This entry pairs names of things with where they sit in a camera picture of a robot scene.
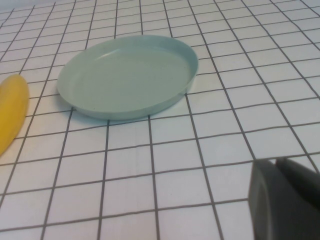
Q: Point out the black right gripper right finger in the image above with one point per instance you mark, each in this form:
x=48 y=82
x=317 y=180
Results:
x=305 y=185

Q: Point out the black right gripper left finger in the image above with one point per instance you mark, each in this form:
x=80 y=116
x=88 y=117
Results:
x=267 y=205

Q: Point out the yellow banana with long stem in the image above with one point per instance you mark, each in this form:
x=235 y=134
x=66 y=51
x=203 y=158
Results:
x=12 y=112

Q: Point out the pale green round plate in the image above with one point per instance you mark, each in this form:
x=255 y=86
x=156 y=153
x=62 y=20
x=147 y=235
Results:
x=125 y=80

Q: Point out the white black-grid tablecloth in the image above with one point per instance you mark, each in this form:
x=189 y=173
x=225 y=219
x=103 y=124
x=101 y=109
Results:
x=175 y=162

